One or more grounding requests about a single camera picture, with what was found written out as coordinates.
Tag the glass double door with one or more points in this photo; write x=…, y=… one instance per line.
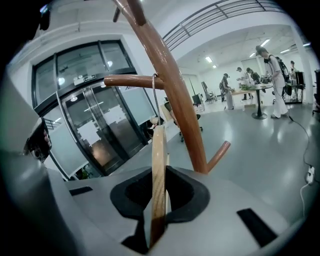
x=100, y=112

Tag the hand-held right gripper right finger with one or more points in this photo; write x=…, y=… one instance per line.
x=212, y=220

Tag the brown wooden coat stand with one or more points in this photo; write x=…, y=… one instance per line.
x=175, y=87

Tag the wooden hanger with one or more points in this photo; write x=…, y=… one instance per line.
x=158, y=175

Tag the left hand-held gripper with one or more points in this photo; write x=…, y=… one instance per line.
x=22, y=130

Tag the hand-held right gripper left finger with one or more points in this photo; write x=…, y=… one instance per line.
x=100, y=205

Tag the round table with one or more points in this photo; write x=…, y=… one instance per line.
x=261, y=100

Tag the white power strip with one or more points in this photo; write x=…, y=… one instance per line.
x=310, y=175

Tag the grey balcony railing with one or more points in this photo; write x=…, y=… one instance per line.
x=220, y=17

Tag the wooden rectangular table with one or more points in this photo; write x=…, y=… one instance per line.
x=241, y=92

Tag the black office chair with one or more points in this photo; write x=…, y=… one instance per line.
x=192, y=120

